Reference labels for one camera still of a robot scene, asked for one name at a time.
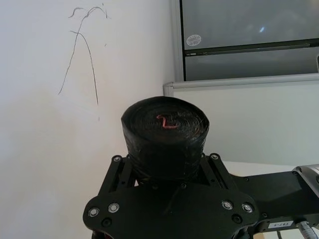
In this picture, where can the white panel with grey frame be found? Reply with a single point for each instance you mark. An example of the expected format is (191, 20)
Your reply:
(249, 119)

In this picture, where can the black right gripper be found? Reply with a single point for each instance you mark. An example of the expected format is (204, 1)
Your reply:
(271, 194)

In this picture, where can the black roll with red mark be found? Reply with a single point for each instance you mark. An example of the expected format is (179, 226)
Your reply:
(164, 139)

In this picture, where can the grey framed glass window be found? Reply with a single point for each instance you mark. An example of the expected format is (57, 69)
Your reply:
(249, 27)

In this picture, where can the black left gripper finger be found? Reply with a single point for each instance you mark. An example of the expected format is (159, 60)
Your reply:
(117, 174)

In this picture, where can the round white sticker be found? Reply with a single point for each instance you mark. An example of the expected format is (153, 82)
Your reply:
(194, 40)

